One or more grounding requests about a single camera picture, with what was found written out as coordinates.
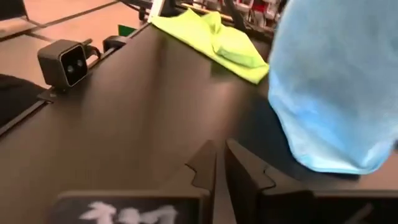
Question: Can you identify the white label strip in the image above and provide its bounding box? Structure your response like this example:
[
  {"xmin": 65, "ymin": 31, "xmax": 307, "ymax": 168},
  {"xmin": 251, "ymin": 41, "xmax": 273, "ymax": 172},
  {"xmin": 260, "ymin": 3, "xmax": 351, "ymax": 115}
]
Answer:
[{"xmin": 147, "ymin": 0, "xmax": 165, "ymax": 23}]

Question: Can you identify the lime green microfiber towel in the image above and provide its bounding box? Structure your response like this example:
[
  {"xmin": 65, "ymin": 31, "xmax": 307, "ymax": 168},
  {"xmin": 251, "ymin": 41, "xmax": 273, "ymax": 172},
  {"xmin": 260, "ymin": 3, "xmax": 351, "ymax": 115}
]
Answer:
[{"xmin": 149, "ymin": 8, "xmax": 270, "ymax": 85}]

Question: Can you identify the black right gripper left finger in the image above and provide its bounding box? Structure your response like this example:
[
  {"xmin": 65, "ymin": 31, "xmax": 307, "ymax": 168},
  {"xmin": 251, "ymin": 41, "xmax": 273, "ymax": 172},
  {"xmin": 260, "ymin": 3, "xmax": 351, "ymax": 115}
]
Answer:
[{"xmin": 160, "ymin": 139, "xmax": 218, "ymax": 197}]

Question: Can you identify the black cable clip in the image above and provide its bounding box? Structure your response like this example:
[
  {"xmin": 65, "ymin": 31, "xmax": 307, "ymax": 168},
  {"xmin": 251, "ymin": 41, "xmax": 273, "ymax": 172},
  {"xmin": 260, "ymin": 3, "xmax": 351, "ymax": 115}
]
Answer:
[{"xmin": 102, "ymin": 35, "xmax": 129, "ymax": 52}]

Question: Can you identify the bright blue microfiber towel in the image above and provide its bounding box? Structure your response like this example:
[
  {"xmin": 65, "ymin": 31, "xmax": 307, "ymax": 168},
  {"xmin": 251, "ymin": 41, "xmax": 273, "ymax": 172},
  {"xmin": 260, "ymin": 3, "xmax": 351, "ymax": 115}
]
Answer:
[{"xmin": 267, "ymin": 0, "xmax": 398, "ymax": 175}]

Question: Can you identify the black table-level camera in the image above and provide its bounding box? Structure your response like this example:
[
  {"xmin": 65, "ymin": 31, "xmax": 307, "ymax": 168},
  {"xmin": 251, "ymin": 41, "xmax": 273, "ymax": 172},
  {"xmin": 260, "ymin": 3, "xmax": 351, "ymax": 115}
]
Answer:
[{"xmin": 37, "ymin": 39, "xmax": 102, "ymax": 94}]

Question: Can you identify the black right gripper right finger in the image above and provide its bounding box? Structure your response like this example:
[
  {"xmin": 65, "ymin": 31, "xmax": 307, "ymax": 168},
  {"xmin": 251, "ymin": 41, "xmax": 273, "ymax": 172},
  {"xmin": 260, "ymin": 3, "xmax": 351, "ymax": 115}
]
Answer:
[{"xmin": 225, "ymin": 139, "xmax": 315, "ymax": 200}]

